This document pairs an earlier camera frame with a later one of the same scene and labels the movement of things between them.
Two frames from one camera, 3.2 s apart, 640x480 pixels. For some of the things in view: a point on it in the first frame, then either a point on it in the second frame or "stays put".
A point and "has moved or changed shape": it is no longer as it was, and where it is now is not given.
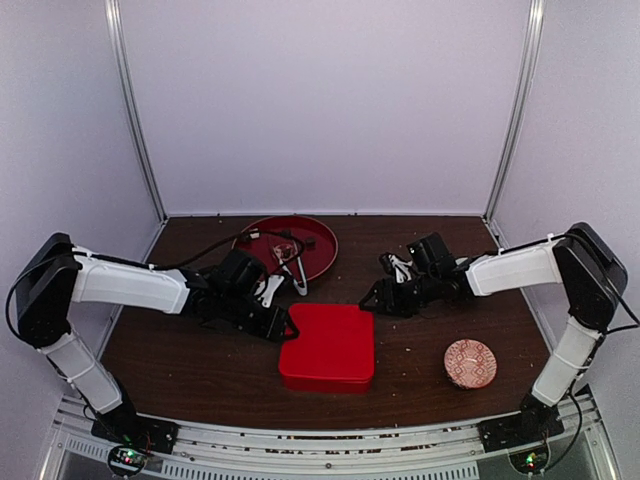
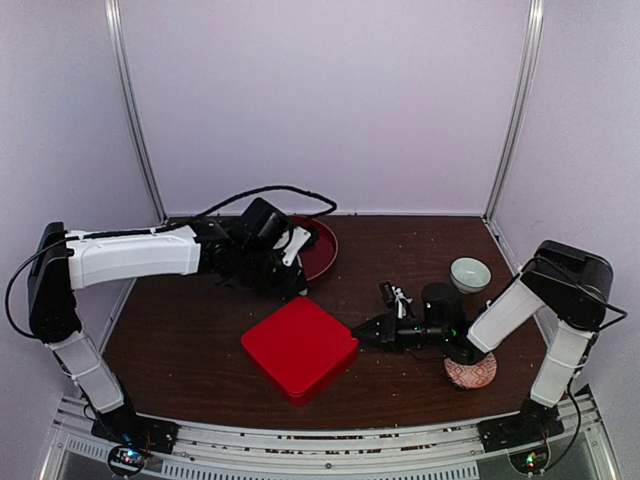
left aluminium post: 113,19 stays put
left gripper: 274,327 → 287,290
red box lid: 335,341 has moved or changed shape
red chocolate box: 315,384 → 318,386
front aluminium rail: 334,450 stays put
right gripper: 392,300 → 386,328
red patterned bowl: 470,363 stays put
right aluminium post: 532,55 stays put
